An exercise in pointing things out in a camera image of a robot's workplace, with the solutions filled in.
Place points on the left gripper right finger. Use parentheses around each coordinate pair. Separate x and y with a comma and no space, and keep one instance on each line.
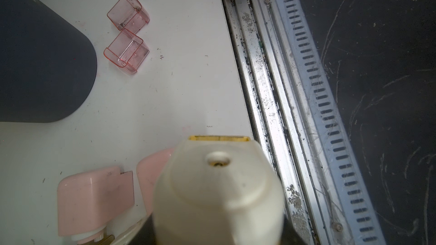
(289,234)

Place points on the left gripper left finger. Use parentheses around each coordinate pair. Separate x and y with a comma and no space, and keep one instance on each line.
(146,234)

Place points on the pink sharpener front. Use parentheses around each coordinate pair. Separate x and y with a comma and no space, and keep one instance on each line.
(148,171)

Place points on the pink sharpener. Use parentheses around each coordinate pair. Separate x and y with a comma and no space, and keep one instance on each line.
(88,201)
(148,171)

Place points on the yellow sharpener front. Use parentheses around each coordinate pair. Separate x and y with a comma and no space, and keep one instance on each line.
(218,190)

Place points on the yellow sharpener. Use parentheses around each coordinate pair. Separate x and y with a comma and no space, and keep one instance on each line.
(125,238)
(218,190)

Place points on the pink transparent shavings tray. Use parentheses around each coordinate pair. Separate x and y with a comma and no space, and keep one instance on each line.
(127,51)

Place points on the grey trash bin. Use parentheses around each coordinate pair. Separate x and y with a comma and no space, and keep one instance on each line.
(48,67)

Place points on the slotted grey cable duct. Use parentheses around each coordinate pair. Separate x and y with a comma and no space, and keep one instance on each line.
(338,162)

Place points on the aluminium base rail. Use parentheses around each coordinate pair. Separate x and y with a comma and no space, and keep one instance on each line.
(262,58)

